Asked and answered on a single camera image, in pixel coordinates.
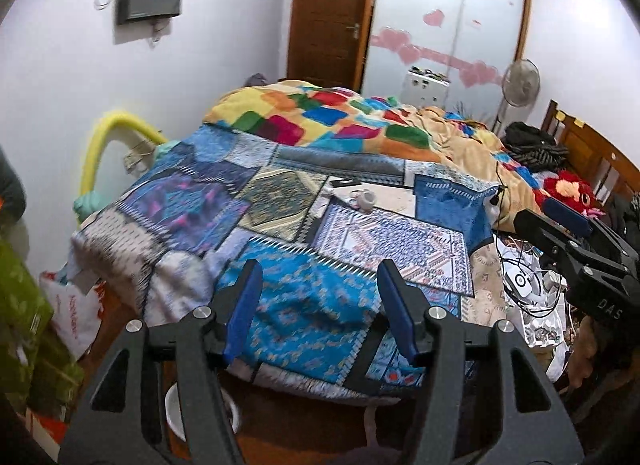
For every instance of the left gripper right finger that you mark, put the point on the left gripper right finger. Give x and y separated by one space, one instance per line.
393 290

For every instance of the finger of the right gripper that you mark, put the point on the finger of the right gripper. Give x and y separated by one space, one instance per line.
569 218

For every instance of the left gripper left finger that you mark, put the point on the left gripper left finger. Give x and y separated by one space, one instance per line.
244 295

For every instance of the black rectangular strip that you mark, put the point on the black rectangular strip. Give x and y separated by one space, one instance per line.
344 182

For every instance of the white trash bowl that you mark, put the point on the white trash bowl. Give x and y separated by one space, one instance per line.
174 416

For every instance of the person's right hand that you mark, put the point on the person's right hand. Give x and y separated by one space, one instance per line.
580 364

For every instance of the red plush toy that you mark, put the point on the red plush toy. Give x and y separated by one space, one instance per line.
566 187

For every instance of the wooden headboard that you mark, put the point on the wooden headboard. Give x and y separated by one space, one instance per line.
592 157

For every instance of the white power adapter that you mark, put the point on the white power adapter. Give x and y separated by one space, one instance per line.
519 287

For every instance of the blue patchwork bedspread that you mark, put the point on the blue patchwork bedspread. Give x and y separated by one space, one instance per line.
212 201

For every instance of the grey tape roll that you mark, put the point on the grey tape roll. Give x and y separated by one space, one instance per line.
363 200

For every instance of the tan blanket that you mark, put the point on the tan blanket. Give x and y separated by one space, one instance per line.
470 147

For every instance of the standing fan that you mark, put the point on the standing fan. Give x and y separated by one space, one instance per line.
520 87

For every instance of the white plastic shopping bag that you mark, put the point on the white plastic shopping bag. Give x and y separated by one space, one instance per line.
77 316

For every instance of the white box on wardrobe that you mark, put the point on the white box on wardrobe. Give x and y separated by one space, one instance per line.
424 88

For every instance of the colourful checked blanket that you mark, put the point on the colourful checked blanket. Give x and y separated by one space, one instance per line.
296 113

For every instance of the white wardrobe with pink hearts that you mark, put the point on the white wardrobe with pink hearts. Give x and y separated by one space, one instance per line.
471 42

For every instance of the dark green cushion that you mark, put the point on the dark green cushion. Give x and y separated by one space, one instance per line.
13 200

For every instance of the brown wooden door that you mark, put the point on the brown wooden door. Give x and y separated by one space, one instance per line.
326 41

